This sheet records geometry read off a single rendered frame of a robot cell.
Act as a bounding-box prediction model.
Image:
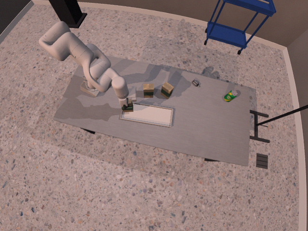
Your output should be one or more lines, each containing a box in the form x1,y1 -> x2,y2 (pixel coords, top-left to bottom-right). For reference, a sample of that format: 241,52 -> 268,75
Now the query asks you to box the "green and yellow drink can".
224,90 -> 237,102

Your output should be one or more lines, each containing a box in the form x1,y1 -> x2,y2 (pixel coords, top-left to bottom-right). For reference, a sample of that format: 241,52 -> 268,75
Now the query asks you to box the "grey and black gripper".
118,98 -> 129,110

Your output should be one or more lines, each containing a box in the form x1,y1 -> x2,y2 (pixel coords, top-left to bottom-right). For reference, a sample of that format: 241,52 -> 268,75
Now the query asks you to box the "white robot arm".
39,21 -> 137,102

